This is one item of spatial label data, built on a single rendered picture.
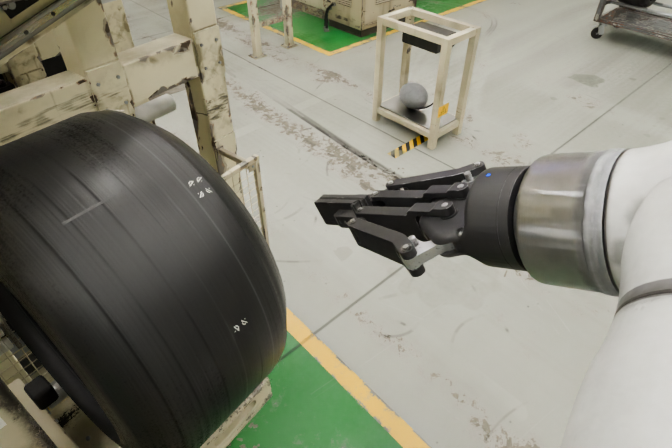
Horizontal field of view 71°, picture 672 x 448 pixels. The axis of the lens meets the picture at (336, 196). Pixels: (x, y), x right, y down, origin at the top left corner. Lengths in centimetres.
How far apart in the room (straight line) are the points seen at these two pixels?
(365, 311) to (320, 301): 23
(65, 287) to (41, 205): 11
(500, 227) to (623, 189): 8
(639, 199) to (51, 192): 63
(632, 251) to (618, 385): 8
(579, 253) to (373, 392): 185
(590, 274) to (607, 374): 9
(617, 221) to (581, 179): 3
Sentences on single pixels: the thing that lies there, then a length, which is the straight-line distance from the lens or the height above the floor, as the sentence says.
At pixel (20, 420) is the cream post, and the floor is 117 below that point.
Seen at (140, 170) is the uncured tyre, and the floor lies 147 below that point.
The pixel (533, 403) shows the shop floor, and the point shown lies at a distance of 224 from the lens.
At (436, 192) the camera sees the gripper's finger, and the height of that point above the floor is 161.
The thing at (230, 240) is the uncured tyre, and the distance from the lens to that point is 70.
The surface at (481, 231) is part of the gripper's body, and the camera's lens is 34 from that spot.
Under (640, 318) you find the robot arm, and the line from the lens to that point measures 24.
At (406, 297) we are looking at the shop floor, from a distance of 242.
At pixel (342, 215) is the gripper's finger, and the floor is 155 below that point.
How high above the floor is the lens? 185
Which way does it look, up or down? 39 degrees down
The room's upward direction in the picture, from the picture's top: straight up
